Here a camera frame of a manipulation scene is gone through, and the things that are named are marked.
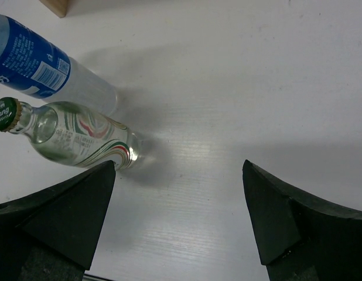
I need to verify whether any clear glass bottle green cap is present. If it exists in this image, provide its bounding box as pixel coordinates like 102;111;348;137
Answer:
0;97;141;170

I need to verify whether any wooden shelf unit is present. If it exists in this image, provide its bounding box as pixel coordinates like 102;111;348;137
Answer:
39;0;73;18

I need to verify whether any rear water bottle blue label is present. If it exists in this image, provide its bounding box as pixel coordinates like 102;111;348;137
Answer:
0;14;118;115

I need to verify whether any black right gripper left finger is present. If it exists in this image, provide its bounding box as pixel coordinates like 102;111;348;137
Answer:
0;160;116;280

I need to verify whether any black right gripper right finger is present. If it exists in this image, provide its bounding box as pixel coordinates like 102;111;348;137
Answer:
243;160;362;280

